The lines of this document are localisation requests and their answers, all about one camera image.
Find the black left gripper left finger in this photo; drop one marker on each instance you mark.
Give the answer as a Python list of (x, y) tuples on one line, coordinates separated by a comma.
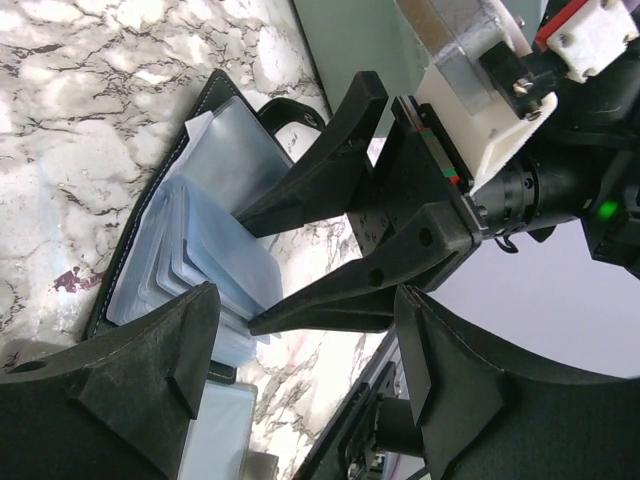
[(117, 406)]

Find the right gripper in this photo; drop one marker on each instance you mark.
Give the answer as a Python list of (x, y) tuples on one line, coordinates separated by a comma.
[(541, 188)]

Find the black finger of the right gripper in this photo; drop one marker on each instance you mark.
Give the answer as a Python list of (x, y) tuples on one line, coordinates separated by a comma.
[(321, 184), (359, 295)]

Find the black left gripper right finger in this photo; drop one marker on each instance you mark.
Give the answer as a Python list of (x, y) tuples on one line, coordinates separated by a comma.
[(489, 409)]

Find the black card holder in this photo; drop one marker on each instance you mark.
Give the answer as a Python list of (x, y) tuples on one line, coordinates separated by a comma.
[(184, 228)]

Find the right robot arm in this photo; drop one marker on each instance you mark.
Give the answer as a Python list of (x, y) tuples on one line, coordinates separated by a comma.
[(587, 53)]

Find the grey card holder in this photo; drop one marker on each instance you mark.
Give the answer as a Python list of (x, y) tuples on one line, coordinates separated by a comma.
[(218, 438)]

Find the green clear-lid storage box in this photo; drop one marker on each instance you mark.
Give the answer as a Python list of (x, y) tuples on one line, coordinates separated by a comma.
[(345, 37)]

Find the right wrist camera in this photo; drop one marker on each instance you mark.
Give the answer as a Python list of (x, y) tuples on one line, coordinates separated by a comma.
[(484, 129)]

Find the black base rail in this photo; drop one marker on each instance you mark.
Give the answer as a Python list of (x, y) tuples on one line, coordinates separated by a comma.
[(372, 435)]

